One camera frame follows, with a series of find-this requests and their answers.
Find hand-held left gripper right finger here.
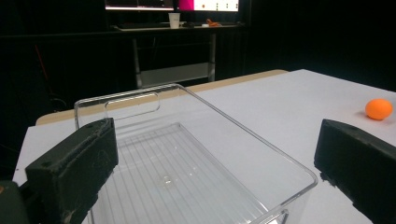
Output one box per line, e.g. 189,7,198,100
313,119,396,224

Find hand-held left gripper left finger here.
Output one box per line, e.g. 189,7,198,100
25,117,120,224

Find orange ball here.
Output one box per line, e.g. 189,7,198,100
364,98,394,121

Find clear plastic container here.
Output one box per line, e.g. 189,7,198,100
74,82,319,224

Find computer monitor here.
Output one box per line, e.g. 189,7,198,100
105,0,175,11

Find white paper cup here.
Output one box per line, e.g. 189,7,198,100
168,12,181,30

